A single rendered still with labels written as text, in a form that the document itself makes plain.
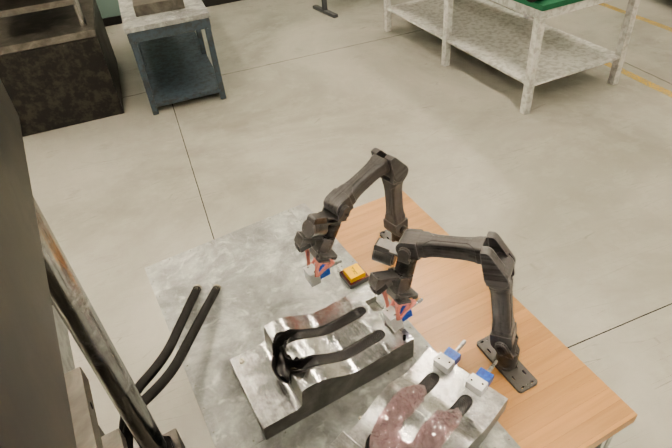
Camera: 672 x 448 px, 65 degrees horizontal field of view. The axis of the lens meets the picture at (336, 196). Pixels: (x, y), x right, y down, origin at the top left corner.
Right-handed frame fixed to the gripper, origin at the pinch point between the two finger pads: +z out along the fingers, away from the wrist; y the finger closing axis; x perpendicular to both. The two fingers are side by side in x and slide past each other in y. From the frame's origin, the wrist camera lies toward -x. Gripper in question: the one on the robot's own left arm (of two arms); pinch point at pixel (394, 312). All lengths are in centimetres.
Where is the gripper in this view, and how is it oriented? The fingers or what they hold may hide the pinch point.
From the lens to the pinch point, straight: 163.9
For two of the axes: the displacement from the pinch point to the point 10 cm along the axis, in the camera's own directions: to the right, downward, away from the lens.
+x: 8.7, -0.3, 4.9
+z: -1.6, 9.2, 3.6
